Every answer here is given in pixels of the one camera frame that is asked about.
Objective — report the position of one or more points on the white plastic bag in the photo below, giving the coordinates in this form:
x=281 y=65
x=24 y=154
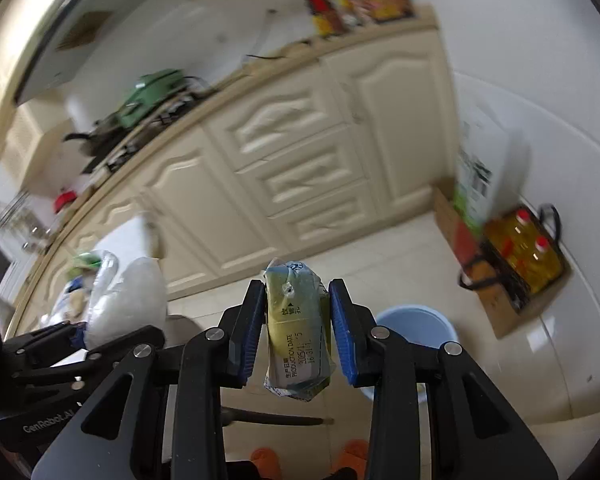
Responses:
x=130 y=295

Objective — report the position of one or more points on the cream arched cabinet door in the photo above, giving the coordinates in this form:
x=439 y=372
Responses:
x=400 y=120
x=200 y=200

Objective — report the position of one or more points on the cream louvred wall cabinet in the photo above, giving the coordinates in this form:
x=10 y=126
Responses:
x=25 y=145

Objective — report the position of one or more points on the yellow cooking oil bottle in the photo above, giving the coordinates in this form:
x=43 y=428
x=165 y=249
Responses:
x=512 y=232
x=542 y=265

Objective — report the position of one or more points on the cream kitchen cabinet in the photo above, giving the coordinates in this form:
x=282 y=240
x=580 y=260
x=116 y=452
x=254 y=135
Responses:
x=290 y=110

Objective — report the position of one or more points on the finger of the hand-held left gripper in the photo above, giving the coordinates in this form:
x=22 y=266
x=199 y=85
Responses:
x=130 y=340
x=45 y=335

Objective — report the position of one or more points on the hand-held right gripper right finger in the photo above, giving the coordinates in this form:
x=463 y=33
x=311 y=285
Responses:
x=342 y=332

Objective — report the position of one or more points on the blue plastic bin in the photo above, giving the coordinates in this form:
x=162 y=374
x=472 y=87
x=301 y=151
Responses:
x=420 y=325

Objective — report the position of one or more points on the clear bag with green contents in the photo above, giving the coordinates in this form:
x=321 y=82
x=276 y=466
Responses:
x=87 y=270

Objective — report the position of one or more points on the metal rack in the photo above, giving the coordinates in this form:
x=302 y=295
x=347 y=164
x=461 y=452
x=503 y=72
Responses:
x=20 y=225

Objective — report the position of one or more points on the crushed green drink carton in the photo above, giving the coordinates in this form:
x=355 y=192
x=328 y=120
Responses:
x=295 y=340

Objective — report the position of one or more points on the cardboard box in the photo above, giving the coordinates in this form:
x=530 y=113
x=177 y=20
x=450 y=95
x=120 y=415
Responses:
x=505 y=315

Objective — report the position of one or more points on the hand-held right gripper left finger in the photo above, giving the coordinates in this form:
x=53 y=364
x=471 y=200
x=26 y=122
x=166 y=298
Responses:
x=250 y=332

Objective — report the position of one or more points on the gas stove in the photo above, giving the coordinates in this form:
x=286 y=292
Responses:
x=170 y=110

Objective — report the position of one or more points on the cream cabinet drawer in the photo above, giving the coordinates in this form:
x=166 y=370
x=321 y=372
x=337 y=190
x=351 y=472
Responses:
x=305 y=172
x=280 y=120
x=327 y=222

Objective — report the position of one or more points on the green kitchen appliance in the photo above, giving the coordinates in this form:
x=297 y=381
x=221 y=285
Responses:
x=150 y=92

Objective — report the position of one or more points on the steel range hood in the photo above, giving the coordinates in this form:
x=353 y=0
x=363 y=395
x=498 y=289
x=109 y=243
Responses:
x=80 y=25

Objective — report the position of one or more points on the cooking oil bottles in carrier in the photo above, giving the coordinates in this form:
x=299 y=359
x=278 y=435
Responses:
x=505 y=270

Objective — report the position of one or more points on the dark table leg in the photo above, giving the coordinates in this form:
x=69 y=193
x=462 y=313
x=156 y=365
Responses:
x=280 y=417

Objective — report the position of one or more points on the black frying pan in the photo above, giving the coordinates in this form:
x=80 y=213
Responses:
x=100 y=132

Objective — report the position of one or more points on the red lid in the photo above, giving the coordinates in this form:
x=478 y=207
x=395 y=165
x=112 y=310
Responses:
x=65 y=202

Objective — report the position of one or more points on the white green printed carton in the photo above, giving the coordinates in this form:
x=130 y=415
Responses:
x=485 y=160

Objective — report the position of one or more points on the orange slipper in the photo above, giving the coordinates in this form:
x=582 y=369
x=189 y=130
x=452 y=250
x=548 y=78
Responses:
x=354 y=455
x=266 y=462

